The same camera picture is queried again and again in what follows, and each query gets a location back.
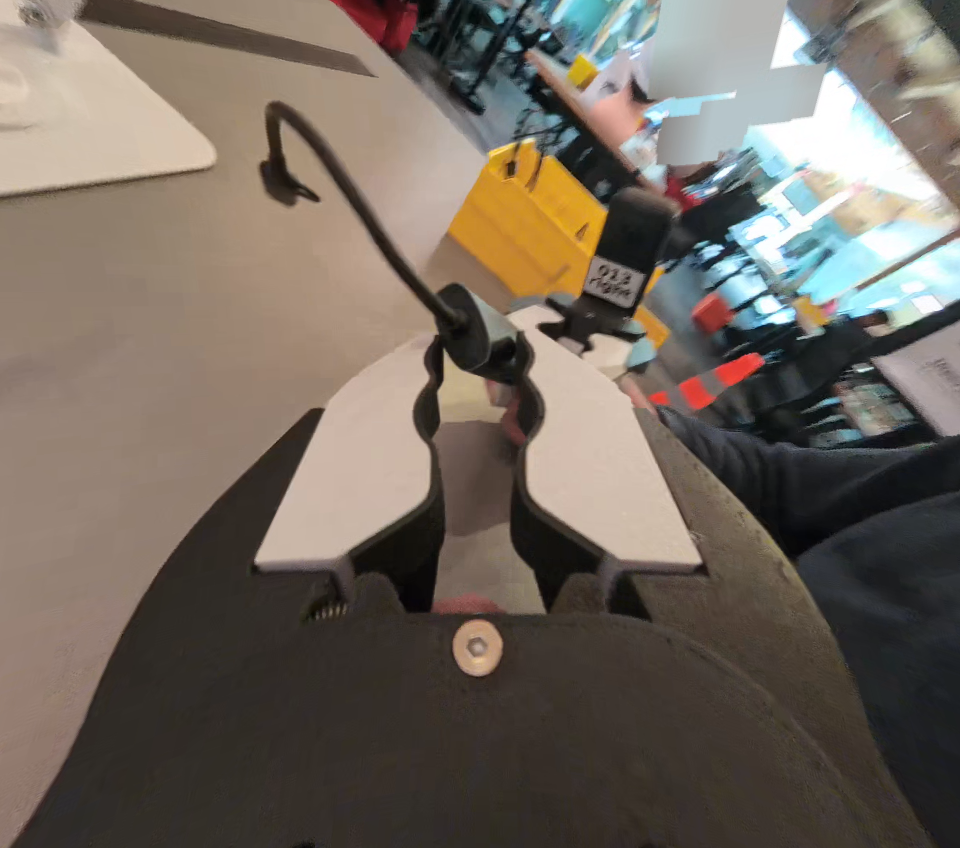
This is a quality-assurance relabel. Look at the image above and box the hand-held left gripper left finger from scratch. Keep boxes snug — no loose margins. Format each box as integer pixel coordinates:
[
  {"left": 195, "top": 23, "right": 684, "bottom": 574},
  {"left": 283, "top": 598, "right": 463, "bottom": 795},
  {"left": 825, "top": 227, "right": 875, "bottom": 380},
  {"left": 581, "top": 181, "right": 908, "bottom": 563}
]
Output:
[{"left": 253, "top": 335, "right": 447, "bottom": 614}]

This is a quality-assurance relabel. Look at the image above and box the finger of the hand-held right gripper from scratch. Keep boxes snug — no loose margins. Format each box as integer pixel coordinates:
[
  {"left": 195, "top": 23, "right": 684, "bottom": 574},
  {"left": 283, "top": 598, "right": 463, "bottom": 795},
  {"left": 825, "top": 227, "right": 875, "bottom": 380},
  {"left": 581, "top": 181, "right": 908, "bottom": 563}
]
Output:
[
  {"left": 504, "top": 305, "right": 575, "bottom": 339},
  {"left": 581, "top": 337, "right": 642, "bottom": 380}
]

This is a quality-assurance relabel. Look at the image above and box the white paper sign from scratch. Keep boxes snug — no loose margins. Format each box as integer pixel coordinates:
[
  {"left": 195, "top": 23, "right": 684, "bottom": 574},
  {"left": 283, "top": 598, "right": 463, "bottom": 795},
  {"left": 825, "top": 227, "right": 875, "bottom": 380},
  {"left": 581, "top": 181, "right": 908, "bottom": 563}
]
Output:
[{"left": 873, "top": 338, "right": 960, "bottom": 437}]

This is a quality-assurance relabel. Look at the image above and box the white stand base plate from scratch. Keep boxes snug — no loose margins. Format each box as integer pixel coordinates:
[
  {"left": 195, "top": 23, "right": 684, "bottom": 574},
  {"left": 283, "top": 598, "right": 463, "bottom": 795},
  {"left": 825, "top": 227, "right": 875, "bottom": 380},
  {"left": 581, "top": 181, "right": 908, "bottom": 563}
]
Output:
[{"left": 0, "top": 0, "right": 219, "bottom": 198}]

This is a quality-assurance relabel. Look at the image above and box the orange traffic cone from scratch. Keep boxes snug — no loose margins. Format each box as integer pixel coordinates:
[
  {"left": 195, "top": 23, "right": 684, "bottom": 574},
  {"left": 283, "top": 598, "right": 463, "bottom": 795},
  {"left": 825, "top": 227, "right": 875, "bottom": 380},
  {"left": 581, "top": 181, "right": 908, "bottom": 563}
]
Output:
[{"left": 648, "top": 352, "right": 766, "bottom": 414}]

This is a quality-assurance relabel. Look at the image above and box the dark grey usb hub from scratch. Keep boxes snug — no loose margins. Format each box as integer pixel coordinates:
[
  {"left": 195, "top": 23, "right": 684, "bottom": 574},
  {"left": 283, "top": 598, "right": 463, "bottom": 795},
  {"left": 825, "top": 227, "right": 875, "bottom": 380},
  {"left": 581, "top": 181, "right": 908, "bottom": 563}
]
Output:
[{"left": 258, "top": 101, "right": 520, "bottom": 386}]

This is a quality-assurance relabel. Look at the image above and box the wooden table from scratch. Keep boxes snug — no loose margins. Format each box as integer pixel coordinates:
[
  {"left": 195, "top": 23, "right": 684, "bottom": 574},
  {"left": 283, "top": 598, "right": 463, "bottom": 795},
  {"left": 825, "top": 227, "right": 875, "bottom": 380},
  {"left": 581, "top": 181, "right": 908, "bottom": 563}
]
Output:
[{"left": 525, "top": 49, "right": 654, "bottom": 174}]

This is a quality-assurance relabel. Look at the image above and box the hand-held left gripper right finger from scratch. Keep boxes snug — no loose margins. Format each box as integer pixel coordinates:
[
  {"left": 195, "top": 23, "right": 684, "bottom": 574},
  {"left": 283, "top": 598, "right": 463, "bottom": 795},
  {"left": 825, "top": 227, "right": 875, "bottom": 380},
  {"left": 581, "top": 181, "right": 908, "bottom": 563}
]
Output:
[{"left": 508, "top": 329, "right": 705, "bottom": 614}]

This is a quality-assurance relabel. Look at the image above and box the person's right hand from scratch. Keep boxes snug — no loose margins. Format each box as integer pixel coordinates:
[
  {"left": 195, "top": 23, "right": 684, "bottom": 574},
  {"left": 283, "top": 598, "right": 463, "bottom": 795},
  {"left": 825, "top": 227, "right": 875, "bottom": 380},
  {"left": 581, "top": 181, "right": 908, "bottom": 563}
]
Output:
[{"left": 621, "top": 374, "right": 665, "bottom": 418}]

